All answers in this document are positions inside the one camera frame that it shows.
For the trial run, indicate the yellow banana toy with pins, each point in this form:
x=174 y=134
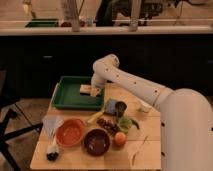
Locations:
x=94 y=117

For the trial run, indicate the orange fruit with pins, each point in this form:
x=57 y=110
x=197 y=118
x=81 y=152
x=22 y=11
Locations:
x=120 y=139

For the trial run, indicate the dark metal cup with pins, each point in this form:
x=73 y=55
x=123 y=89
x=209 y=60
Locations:
x=120 y=108

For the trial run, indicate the white paper cup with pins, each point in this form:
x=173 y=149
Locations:
x=144 y=107

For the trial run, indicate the white brush with dark head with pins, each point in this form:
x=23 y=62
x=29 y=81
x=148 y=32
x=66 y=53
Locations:
x=52 y=152

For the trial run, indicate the clear plastic bag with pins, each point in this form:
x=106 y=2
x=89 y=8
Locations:
x=51 y=124

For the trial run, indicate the beige block eraser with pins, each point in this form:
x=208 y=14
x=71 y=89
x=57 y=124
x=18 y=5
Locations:
x=88 y=89

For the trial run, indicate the orange bowl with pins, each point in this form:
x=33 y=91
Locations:
x=70 y=133

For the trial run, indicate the dark grape bunch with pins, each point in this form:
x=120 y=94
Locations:
x=110 y=127

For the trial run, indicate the green plastic tray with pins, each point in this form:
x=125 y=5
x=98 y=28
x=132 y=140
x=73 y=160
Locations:
x=68 y=95

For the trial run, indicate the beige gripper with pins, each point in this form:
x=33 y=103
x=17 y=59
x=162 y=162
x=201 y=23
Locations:
x=97 y=82

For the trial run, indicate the green bin in background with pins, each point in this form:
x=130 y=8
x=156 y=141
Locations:
x=42 y=23

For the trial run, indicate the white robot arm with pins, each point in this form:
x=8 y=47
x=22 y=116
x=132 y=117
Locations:
x=186 y=116

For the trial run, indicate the green leafy vegetable toy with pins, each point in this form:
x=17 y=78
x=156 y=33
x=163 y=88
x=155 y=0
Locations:
x=125 y=123

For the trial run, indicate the purple bowl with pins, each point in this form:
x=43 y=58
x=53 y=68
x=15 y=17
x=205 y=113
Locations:
x=96 y=142

